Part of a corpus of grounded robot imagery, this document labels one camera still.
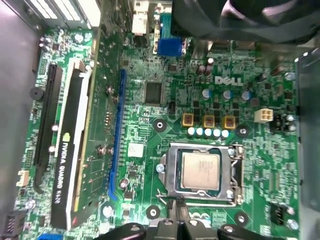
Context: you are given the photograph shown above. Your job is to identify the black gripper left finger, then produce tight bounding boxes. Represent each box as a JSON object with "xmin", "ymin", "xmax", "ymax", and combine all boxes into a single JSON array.
[{"xmin": 93, "ymin": 198, "xmax": 180, "ymax": 240}]

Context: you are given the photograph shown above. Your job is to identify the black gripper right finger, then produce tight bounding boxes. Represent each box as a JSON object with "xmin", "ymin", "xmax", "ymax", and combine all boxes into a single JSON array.
[{"xmin": 176, "ymin": 196, "xmax": 287, "ymax": 240}]

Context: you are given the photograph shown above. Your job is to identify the silver CPU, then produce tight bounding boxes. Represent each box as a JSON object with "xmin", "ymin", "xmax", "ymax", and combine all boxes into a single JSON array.
[{"xmin": 180, "ymin": 151, "xmax": 221, "ymax": 190}]

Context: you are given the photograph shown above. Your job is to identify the CPU socket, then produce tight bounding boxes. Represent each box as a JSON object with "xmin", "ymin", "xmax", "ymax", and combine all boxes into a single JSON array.
[{"xmin": 159, "ymin": 142, "xmax": 246, "ymax": 204}]

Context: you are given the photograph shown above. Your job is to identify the thin locking lever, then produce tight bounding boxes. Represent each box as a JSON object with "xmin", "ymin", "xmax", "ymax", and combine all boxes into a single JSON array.
[{"xmin": 155, "ymin": 144, "xmax": 246, "ymax": 208}]

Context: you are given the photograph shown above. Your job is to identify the metal socket cover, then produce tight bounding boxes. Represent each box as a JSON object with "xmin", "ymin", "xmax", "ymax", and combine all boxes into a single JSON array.
[{"xmin": 159, "ymin": 143, "xmax": 245, "ymax": 201}]

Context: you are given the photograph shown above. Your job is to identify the blue expansion slot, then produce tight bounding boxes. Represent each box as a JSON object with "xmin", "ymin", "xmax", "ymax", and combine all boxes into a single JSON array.
[{"xmin": 108, "ymin": 69, "xmax": 127, "ymax": 201}]

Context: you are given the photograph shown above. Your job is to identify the green motherboard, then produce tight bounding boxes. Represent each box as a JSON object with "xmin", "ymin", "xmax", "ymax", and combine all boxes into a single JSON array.
[{"xmin": 14, "ymin": 27, "xmax": 301, "ymax": 240}]

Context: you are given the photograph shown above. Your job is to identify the black graphics card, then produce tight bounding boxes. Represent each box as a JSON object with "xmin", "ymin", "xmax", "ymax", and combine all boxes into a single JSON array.
[{"xmin": 51, "ymin": 59, "xmax": 101, "ymax": 230}]

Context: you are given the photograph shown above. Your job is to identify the white four-pin power socket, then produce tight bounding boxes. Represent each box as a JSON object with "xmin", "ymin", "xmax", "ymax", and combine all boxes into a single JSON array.
[{"xmin": 254, "ymin": 108, "xmax": 273, "ymax": 123}]

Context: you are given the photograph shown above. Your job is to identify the square black chipset chip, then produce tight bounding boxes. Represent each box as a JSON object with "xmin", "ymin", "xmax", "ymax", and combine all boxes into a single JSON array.
[{"xmin": 144, "ymin": 81, "xmax": 164, "ymax": 105}]

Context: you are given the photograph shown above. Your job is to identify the black expansion slot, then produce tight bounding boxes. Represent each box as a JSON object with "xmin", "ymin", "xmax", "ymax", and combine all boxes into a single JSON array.
[{"xmin": 33, "ymin": 63, "xmax": 63, "ymax": 194}]

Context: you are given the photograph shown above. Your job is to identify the black PC case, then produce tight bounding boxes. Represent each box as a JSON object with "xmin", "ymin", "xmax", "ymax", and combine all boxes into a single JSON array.
[{"xmin": 0, "ymin": 0, "xmax": 320, "ymax": 240}]

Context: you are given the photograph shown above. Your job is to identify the blue VGA port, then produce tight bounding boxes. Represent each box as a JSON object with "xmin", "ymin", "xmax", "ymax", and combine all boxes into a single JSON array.
[{"xmin": 156, "ymin": 38, "xmax": 188, "ymax": 57}]

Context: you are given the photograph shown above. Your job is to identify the round black buzzer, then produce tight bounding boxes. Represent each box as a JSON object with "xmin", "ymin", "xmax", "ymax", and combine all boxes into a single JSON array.
[{"xmin": 29, "ymin": 86, "xmax": 46, "ymax": 101}]

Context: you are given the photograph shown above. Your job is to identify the black plastic fan shroud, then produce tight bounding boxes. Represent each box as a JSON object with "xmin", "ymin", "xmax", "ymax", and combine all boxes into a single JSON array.
[{"xmin": 171, "ymin": 0, "xmax": 320, "ymax": 44}]

